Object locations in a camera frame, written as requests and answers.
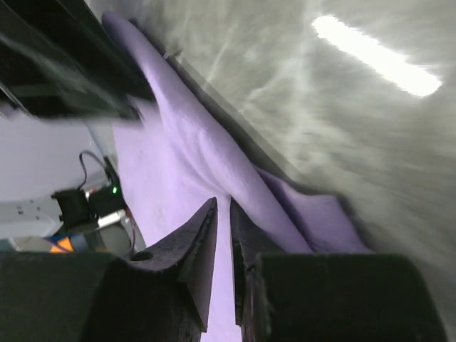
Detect purple t shirt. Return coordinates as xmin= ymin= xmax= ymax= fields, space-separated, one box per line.
xmin=102 ymin=12 xmax=368 ymax=341

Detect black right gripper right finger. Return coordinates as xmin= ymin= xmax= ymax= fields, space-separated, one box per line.
xmin=230 ymin=202 xmax=447 ymax=341

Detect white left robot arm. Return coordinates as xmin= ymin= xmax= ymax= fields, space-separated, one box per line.
xmin=1 ymin=1 xmax=155 ymax=121

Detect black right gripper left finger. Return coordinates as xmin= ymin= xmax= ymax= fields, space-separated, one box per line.
xmin=1 ymin=198 xmax=217 ymax=341

